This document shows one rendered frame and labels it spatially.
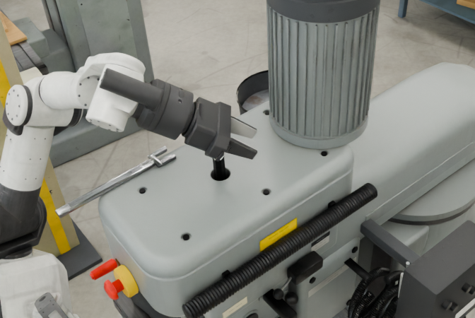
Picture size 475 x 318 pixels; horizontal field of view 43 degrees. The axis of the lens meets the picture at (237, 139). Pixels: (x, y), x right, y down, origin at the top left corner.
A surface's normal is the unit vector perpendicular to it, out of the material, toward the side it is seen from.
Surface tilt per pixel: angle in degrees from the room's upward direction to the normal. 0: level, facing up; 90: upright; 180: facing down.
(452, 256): 0
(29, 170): 88
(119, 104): 49
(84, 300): 0
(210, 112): 30
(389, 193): 90
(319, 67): 90
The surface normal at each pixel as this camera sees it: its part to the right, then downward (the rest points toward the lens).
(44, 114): 0.61, 0.48
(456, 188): -0.06, -0.76
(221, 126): 0.45, -0.68
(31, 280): 0.68, -0.13
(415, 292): -0.79, 0.44
